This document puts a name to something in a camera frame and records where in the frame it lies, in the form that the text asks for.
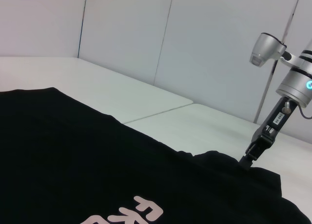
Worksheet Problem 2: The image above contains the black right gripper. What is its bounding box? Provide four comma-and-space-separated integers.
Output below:
238, 96, 298, 171

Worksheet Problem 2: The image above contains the black shirt with FREE print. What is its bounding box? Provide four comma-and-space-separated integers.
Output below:
0, 87, 312, 224

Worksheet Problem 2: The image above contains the thin dark cable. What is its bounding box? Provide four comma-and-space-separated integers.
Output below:
296, 104, 312, 119

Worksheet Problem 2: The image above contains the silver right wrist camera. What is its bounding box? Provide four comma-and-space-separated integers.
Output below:
249, 33, 292, 68

